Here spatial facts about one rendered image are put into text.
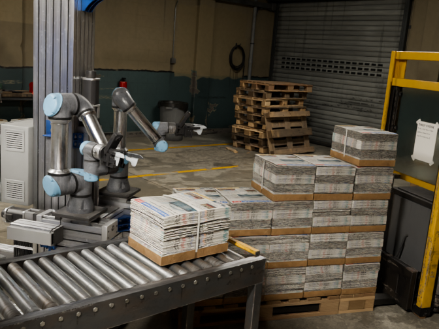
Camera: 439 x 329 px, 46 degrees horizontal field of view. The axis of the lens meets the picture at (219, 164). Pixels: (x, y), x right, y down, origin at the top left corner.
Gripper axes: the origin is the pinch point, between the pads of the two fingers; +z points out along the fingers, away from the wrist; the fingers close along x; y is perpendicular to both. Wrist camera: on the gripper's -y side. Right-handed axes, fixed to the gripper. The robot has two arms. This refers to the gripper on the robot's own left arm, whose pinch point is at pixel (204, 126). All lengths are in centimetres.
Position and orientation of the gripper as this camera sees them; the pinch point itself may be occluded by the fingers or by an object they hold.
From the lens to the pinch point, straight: 350.9
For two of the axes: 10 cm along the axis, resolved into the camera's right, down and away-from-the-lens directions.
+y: -1.1, 9.4, 3.3
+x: 1.9, 3.5, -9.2
